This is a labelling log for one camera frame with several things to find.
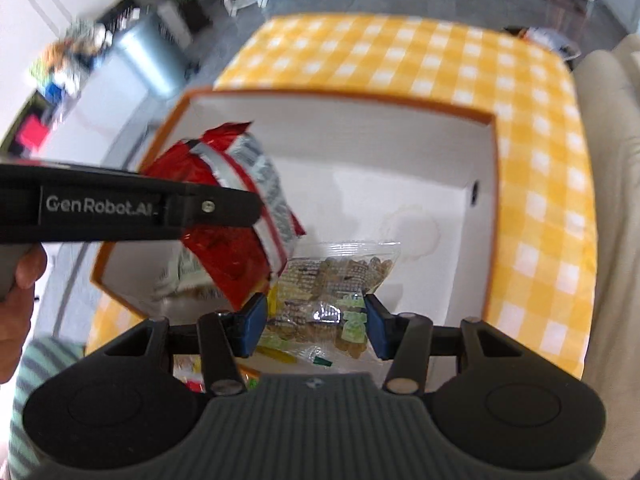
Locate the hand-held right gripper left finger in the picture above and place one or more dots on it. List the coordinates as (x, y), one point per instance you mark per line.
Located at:
(254, 322)

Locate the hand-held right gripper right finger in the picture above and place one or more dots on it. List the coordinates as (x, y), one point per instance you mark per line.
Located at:
(377, 327)

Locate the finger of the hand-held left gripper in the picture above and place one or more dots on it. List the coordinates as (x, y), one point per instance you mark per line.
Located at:
(215, 210)

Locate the red foil snack packet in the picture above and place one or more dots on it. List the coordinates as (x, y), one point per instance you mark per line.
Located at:
(225, 265)

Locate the clear bag of gummy candy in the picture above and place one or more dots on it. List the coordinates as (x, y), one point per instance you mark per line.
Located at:
(320, 280)

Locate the white box with orange rim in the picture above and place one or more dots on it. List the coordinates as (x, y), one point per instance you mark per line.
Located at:
(350, 150)

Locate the person's left hand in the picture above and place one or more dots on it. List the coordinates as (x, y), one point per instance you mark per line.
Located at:
(20, 330)

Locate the yellow snack packet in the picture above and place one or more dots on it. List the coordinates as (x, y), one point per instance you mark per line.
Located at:
(280, 355)

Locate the white spicy strip packet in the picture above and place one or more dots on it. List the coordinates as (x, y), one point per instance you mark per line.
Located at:
(182, 272)

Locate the metal trash bin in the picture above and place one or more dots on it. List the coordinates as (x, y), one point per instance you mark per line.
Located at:
(150, 55)

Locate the person's striped clothing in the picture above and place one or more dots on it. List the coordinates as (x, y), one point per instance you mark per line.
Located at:
(35, 365)

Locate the yellow checkered tablecloth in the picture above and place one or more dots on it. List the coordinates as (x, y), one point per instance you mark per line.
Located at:
(400, 60)

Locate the beige sofa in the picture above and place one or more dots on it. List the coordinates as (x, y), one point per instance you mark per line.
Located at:
(615, 160)

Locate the white plastic bag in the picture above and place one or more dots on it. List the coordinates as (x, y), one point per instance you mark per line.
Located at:
(545, 39)

